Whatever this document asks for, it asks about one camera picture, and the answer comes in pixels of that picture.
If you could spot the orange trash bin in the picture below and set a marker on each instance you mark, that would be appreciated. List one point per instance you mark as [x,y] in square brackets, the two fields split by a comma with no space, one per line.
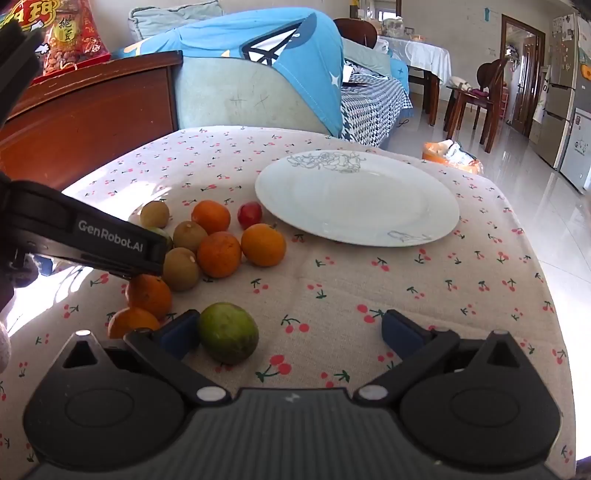
[451,153]

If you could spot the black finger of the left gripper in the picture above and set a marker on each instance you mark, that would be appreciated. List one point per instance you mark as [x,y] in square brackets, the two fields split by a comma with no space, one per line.
[36,219]

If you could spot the white floral plate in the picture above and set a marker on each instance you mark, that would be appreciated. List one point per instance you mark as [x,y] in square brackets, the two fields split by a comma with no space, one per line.
[358,198]

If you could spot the silver refrigerator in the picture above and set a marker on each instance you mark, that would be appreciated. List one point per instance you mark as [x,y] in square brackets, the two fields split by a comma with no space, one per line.
[568,86]

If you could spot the red snack bag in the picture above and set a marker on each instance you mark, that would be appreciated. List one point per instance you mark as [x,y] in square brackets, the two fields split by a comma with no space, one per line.
[70,37]

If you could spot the brown wooden door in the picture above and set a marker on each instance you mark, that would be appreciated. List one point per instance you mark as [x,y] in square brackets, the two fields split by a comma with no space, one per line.
[524,46]

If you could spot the light green sofa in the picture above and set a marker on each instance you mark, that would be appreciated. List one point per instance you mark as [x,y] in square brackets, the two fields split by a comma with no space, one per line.
[229,91]

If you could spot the green lime fruit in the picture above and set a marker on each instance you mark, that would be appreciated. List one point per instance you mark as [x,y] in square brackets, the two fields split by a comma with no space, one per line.
[228,333]

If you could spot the dark chair behind sofa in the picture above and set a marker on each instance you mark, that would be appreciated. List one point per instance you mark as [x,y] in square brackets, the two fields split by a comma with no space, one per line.
[357,30]

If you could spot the white chest freezer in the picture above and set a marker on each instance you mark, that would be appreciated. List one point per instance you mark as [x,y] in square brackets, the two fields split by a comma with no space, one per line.
[577,158]

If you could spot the dark wooden chair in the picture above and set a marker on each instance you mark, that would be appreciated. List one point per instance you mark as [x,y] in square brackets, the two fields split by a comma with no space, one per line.
[489,97]

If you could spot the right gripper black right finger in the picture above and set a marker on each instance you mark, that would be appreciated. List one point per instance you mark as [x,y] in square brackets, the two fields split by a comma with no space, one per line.
[421,351]

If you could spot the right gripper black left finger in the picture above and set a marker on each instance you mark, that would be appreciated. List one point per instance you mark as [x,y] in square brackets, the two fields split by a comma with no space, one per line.
[164,349]

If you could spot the dining table white cloth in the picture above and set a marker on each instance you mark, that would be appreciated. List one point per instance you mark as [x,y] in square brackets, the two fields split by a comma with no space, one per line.
[433,61]

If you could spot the light green cushion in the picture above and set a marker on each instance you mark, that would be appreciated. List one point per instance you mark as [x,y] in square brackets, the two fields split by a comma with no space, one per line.
[147,21]

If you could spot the small red fruit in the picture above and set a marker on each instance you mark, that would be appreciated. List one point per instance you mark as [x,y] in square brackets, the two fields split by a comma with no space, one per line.
[249,214]

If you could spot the dark wooden cabinet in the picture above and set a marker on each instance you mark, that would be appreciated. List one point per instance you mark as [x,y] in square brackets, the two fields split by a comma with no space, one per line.
[67,126]

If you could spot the orange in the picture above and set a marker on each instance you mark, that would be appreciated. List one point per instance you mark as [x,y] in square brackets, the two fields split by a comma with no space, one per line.
[211,216]
[130,319]
[219,255]
[149,293]
[263,246]

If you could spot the brown kiwi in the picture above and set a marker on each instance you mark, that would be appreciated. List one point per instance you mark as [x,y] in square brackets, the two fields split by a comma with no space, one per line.
[180,270]
[154,214]
[188,235]

